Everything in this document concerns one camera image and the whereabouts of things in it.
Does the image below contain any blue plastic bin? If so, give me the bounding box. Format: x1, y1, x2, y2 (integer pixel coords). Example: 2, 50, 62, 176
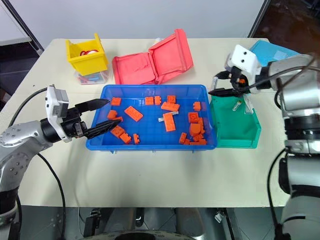
85, 84, 218, 154

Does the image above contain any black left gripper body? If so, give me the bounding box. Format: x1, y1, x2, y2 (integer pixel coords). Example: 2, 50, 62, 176
61, 106, 89, 139

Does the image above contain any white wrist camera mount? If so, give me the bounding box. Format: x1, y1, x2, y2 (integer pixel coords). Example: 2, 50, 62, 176
225, 44, 262, 81
44, 84, 71, 144

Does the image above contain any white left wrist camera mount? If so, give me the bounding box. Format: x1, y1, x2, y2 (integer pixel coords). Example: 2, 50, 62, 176
44, 84, 71, 144

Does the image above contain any green plastic bin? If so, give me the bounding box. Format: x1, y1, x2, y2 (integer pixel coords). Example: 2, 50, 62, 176
209, 93, 263, 149

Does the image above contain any red white round item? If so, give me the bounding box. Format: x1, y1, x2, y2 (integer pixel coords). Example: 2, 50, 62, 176
79, 49, 99, 57

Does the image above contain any light blue lid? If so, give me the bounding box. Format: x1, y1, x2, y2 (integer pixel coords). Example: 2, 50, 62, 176
249, 39, 303, 68

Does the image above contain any clear plastic container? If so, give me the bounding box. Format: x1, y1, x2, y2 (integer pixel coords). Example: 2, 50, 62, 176
74, 69, 110, 86

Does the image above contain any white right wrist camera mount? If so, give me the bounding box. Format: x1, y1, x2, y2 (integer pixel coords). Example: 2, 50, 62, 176
225, 44, 262, 81

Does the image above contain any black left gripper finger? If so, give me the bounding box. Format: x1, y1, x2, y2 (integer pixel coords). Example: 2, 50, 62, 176
84, 118, 123, 140
74, 98, 111, 113

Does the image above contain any white grey battery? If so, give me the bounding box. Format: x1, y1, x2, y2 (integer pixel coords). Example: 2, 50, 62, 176
243, 96, 255, 115

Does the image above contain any grey rounded robot body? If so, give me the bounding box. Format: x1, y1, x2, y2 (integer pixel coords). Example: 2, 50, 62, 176
99, 207, 209, 240

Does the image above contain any round orange brick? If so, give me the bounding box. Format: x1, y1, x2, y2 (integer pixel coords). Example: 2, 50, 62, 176
189, 122, 202, 137

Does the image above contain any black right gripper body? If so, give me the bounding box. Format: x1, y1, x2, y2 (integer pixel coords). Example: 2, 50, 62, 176
230, 66, 251, 96

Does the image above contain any dark grey slanted pole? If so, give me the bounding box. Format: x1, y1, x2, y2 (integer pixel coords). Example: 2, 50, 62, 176
0, 0, 45, 55
247, 0, 271, 39

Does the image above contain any black rounded block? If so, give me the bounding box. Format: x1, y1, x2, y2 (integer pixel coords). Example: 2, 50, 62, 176
83, 208, 101, 238

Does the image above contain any red folding fabric box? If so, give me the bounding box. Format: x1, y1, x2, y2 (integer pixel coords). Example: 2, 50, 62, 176
111, 28, 195, 86

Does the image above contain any silver metal clip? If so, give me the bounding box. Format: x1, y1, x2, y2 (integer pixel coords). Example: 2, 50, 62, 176
214, 209, 226, 224

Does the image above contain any yellow plastic bin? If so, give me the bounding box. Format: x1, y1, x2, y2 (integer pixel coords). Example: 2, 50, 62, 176
65, 32, 109, 77

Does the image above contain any white shelf board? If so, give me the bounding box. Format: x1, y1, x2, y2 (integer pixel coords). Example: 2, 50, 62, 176
0, 34, 33, 48

